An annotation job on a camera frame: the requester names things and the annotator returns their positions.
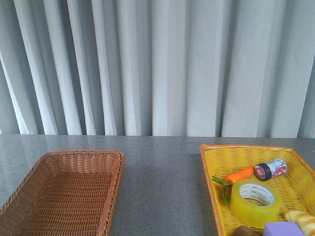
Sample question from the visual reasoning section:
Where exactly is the brown wicker basket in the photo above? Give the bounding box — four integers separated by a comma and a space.
0, 150, 125, 236

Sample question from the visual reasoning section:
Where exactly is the toy bread loaf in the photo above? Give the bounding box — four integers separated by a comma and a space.
283, 210, 315, 236

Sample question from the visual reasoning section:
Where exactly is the small jar with black lid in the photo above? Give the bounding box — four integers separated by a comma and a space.
254, 158, 288, 181

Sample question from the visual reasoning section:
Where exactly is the orange toy carrot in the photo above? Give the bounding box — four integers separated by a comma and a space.
212, 166, 254, 204

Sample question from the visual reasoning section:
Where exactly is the purple foam block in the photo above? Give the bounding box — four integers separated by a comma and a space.
263, 222, 305, 236

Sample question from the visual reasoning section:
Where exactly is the grey pleated curtain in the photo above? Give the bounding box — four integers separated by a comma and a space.
0, 0, 315, 138

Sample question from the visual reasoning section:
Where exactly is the yellow tape roll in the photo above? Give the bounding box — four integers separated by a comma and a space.
229, 179, 282, 228

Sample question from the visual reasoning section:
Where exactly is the brown round toy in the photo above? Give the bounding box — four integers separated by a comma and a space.
232, 226, 261, 236

